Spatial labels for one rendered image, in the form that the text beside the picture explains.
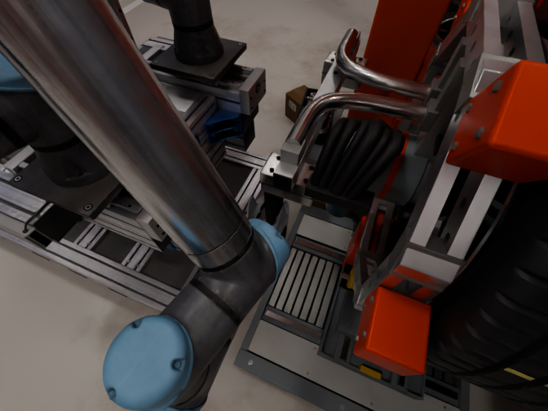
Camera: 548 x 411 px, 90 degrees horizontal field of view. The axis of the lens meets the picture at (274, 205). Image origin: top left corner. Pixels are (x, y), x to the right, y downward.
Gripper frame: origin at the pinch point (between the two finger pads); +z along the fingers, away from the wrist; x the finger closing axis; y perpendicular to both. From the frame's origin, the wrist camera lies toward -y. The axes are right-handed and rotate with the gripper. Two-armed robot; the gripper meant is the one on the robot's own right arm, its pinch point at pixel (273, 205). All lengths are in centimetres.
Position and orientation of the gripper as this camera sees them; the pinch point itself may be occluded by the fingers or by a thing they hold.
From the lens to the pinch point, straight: 53.2
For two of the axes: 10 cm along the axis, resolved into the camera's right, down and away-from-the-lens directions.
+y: 0.0, -5.5, -8.4
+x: -9.2, -3.2, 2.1
